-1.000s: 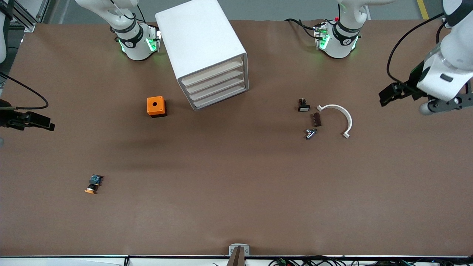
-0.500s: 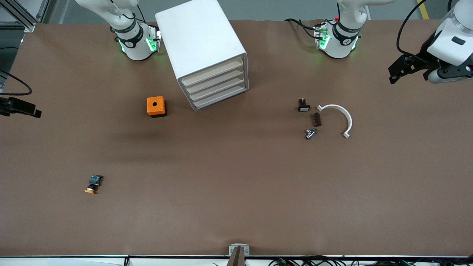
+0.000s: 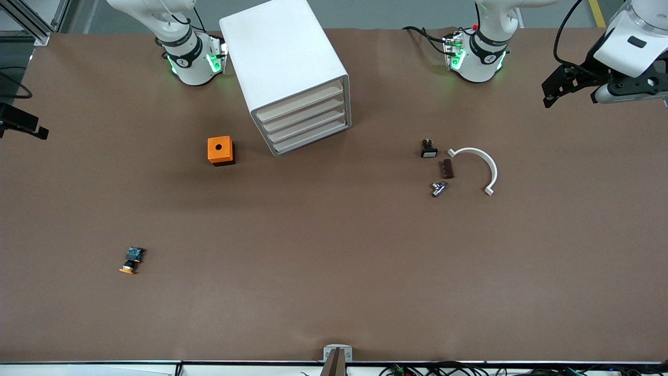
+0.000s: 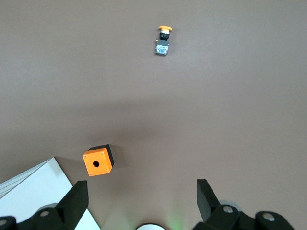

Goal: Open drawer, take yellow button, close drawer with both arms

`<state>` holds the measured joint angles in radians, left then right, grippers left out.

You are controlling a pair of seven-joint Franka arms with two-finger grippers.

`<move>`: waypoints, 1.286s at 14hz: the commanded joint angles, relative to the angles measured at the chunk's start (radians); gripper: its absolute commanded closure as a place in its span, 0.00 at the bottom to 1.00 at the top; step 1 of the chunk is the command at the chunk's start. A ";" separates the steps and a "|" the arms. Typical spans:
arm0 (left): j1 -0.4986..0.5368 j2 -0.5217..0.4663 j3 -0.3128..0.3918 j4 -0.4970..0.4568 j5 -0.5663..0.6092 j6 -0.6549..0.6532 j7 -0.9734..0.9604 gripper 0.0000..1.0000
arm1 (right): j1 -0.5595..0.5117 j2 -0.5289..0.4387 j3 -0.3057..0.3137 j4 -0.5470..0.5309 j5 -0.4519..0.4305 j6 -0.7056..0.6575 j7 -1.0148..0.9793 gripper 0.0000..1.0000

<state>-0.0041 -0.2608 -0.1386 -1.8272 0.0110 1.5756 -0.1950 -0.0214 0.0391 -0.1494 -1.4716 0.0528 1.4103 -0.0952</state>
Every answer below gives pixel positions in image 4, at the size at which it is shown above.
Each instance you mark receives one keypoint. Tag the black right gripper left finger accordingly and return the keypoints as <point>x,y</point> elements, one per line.
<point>72,208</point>

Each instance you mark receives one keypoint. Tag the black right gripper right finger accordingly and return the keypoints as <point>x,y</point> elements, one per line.
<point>209,208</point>

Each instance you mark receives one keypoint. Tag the orange mushroom push button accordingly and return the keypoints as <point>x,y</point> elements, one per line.
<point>162,44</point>

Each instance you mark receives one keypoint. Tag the white drawer cabinet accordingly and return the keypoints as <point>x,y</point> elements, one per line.
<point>36,187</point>

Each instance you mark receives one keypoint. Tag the orange button box with hole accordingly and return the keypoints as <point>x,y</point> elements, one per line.
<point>100,158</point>

